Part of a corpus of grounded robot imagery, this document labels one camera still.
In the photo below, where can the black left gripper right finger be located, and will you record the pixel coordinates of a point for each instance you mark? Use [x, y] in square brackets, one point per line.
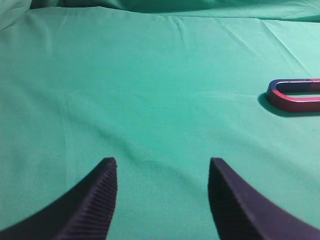
[240, 212]

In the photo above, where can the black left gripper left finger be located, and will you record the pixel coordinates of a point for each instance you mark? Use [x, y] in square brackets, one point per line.
[85, 212]

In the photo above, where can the left red blue horseshoe magnet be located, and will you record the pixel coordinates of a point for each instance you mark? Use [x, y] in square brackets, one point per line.
[278, 89]

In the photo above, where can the green cloth backdrop and cover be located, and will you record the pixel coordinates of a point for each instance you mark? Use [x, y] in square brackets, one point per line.
[162, 86]

